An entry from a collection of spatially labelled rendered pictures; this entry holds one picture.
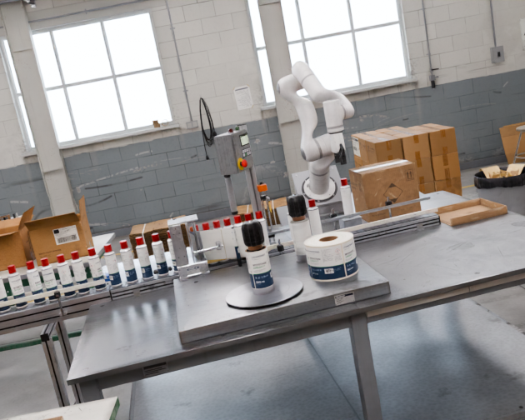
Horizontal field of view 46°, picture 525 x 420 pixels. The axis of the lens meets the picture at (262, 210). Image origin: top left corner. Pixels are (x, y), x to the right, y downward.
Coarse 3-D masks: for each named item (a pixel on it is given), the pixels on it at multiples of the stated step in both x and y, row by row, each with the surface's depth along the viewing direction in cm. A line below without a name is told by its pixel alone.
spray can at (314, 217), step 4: (308, 200) 302; (312, 200) 302; (312, 204) 302; (308, 208) 303; (312, 208) 302; (316, 208) 302; (308, 212) 303; (312, 212) 302; (316, 212) 302; (312, 216) 302; (316, 216) 302; (312, 220) 303; (316, 220) 302; (312, 224) 303; (316, 224) 303; (320, 224) 304; (312, 228) 304; (316, 228) 303; (320, 228) 304; (312, 232) 305; (316, 232) 304; (320, 232) 304
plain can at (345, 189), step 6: (342, 180) 318; (342, 186) 319; (348, 186) 319; (342, 192) 319; (348, 192) 319; (342, 198) 320; (348, 198) 319; (342, 204) 322; (348, 204) 320; (348, 210) 320
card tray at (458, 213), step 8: (472, 200) 331; (480, 200) 332; (488, 200) 323; (440, 208) 329; (448, 208) 330; (456, 208) 330; (464, 208) 330; (472, 208) 327; (480, 208) 324; (488, 208) 321; (496, 208) 306; (504, 208) 307; (440, 216) 325; (448, 216) 322; (456, 216) 319; (464, 216) 304; (472, 216) 305; (480, 216) 305; (488, 216) 306; (448, 224) 307; (456, 224) 304
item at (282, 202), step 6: (282, 198) 782; (264, 204) 772; (270, 204) 765; (276, 204) 758; (282, 204) 751; (240, 210) 765; (246, 210) 758; (276, 210) 738; (252, 216) 740; (276, 216) 739; (276, 222) 740
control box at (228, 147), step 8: (216, 136) 294; (224, 136) 292; (232, 136) 291; (216, 144) 295; (224, 144) 293; (232, 144) 291; (240, 144) 297; (248, 144) 304; (224, 152) 294; (232, 152) 292; (240, 152) 296; (224, 160) 295; (232, 160) 293; (240, 160) 295; (248, 160) 303; (224, 168) 296; (232, 168) 294; (240, 168) 295
